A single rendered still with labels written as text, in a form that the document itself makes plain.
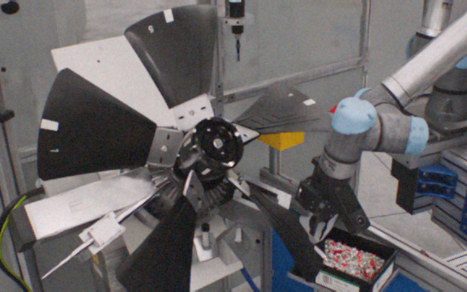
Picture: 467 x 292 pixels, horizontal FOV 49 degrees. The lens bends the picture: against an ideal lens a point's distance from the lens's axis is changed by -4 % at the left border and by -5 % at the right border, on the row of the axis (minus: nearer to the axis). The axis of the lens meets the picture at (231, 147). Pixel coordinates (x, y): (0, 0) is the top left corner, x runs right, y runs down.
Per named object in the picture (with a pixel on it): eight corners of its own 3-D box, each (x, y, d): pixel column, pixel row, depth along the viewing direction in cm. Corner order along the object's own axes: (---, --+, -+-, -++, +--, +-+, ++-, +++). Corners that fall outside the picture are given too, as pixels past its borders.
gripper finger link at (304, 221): (300, 229, 122) (310, 200, 117) (317, 246, 119) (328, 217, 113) (290, 234, 121) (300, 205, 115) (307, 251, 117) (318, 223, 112)
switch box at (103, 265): (119, 277, 166) (109, 219, 156) (142, 303, 155) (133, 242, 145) (93, 289, 161) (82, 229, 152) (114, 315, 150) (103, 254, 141)
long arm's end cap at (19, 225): (19, 217, 115) (24, 205, 105) (31, 249, 114) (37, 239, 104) (6, 221, 113) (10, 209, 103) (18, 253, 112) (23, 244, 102)
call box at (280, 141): (247, 139, 174) (246, 108, 170) (271, 130, 180) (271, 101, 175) (280, 156, 163) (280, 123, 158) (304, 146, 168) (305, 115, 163)
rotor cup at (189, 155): (152, 163, 117) (172, 142, 106) (188, 120, 124) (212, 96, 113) (201, 206, 118) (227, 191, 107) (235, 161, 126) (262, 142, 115)
